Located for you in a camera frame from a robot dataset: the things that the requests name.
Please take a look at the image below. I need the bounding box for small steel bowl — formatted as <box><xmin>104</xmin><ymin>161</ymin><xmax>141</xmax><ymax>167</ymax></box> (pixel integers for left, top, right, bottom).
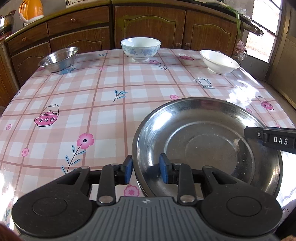
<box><xmin>38</xmin><ymin>47</ymin><xmax>79</xmax><ymax>73</ymax></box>

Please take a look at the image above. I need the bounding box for pink plaid tablecloth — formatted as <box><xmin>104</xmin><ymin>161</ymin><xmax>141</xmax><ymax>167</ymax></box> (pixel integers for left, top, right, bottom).
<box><xmin>1</xmin><ymin>49</ymin><xmax>295</xmax><ymax>229</ymax></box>

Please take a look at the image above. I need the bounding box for white ceramic bowl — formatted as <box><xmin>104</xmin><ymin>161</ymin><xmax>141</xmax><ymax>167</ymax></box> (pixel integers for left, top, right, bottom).
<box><xmin>200</xmin><ymin>50</ymin><xmax>239</xmax><ymax>75</ymax></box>

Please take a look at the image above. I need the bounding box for blue floral ceramic bowl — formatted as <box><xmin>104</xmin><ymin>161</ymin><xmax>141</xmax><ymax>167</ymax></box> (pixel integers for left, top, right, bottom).
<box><xmin>120</xmin><ymin>37</ymin><xmax>161</xmax><ymax>62</ymax></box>

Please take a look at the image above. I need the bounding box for brown wooden cabinet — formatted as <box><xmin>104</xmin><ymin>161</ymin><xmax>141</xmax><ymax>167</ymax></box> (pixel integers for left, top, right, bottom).
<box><xmin>1</xmin><ymin>1</ymin><xmax>262</xmax><ymax>107</ymax></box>

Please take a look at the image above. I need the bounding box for orange electric kettle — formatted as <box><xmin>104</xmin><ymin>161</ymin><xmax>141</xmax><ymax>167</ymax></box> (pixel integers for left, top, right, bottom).
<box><xmin>18</xmin><ymin>0</ymin><xmax>44</xmax><ymax>25</ymax></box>

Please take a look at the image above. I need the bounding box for steel pot with lid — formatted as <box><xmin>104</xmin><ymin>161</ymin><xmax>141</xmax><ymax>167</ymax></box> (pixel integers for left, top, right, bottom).
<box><xmin>0</xmin><ymin>10</ymin><xmax>16</xmax><ymax>33</ymax></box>

